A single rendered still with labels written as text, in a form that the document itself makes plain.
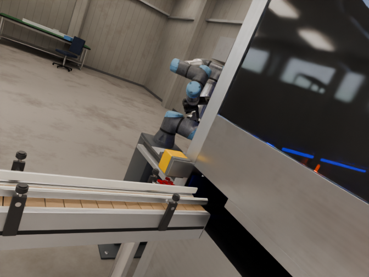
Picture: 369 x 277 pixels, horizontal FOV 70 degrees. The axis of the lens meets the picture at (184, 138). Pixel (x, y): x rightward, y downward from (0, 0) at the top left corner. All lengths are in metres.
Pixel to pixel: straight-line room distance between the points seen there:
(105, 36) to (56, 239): 9.66
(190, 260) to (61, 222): 0.45
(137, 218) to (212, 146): 0.34
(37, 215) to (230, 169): 0.51
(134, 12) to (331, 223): 10.03
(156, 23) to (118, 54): 1.77
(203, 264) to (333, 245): 0.40
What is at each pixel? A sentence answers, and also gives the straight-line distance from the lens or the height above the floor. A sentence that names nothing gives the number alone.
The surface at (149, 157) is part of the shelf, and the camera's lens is 1.23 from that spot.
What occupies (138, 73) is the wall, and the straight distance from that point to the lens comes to 10.61.
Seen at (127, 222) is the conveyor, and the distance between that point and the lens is 0.71.
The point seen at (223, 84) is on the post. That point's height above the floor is 1.31.
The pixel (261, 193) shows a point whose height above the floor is 1.09.
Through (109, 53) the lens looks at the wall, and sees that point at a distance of 10.25.
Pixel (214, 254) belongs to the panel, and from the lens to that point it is 0.85.
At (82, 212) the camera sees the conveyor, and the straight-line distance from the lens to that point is 0.65.
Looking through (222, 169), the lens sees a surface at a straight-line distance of 0.83.
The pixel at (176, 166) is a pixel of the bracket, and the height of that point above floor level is 1.00.
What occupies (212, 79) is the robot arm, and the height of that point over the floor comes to 1.31.
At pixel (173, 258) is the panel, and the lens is 1.01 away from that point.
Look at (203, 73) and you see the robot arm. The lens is 1.44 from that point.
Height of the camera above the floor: 1.31
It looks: 14 degrees down
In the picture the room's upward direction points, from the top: 23 degrees clockwise
